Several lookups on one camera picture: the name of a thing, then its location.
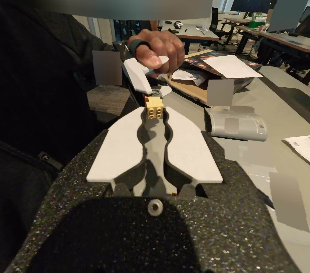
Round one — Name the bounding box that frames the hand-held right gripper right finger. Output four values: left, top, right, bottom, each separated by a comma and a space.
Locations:
164, 106, 224, 185

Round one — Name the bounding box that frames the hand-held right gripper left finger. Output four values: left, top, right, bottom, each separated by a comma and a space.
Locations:
86, 106, 147, 187

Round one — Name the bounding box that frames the small yellow studded brick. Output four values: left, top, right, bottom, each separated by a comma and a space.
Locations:
145, 97, 165, 121

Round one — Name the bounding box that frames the grey desk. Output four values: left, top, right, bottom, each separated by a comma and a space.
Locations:
132, 66, 310, 273

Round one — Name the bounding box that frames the grey-topped office desk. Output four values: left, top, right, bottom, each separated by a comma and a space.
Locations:
157, 22, 220, 42

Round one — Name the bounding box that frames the long wooden office desk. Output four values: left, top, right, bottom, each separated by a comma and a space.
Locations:
223, 17, 310, 53

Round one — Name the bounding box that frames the person's left hand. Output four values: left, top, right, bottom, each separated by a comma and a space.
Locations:
128, 28, 185, 75

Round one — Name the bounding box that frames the printed cardboard box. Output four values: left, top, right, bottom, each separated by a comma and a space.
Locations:
163, 49, 263, 107

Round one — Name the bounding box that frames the grey instruction booklet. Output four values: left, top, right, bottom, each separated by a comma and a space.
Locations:
204, 106, 268, 142

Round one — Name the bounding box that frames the white paper sheet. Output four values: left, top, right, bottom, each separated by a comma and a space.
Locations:
202, 54, 263, 79

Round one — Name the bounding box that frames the black office chair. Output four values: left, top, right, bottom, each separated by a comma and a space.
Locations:
209, 7, 226, 48

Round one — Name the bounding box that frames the green box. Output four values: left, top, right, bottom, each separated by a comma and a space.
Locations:
249, 12, 267, 29

